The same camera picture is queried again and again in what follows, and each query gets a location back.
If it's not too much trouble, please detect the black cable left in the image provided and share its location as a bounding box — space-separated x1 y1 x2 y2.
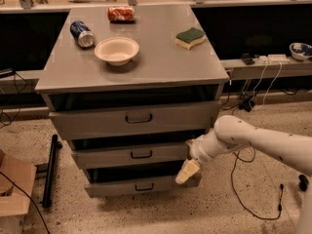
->
0 171 52 234

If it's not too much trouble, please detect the green yellow sponge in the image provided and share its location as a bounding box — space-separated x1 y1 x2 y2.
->
175 27 205 50

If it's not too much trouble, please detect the orange snack bag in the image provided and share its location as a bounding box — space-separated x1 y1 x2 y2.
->
107 6 136 23

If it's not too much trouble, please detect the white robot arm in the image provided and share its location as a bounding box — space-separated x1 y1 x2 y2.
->
175 115 312 184

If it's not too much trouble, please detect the small black device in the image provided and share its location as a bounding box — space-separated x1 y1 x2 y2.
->
241 54 255 65

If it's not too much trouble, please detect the black metal bar left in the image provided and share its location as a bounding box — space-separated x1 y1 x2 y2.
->
42 135 62 209

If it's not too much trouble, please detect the blue soda can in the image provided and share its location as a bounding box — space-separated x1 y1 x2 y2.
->
70 20 95 48

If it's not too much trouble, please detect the blue white bowl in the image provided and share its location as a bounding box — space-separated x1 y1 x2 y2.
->
290 43 312 60

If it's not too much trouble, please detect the black bar right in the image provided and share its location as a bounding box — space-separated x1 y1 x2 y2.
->
298 175 309 191

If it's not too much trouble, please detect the grey top drawer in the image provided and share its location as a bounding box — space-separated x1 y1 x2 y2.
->
50 101 220 140

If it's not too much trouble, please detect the grey drawer cabinet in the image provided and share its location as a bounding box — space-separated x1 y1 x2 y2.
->
36 5 228 183

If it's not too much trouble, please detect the black floor cable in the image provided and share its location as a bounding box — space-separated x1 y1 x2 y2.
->
226 105 285 221

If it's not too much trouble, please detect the white power strip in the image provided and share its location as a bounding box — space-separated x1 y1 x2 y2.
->
258 55 290 63

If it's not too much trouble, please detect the brown cardboard box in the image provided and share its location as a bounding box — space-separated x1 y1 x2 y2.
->
0 150 36 234

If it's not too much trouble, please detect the white paper bowl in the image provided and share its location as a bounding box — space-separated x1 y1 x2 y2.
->
95 37 139 66

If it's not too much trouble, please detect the black power adapter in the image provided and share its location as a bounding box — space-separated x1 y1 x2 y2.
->
239 99 255 112

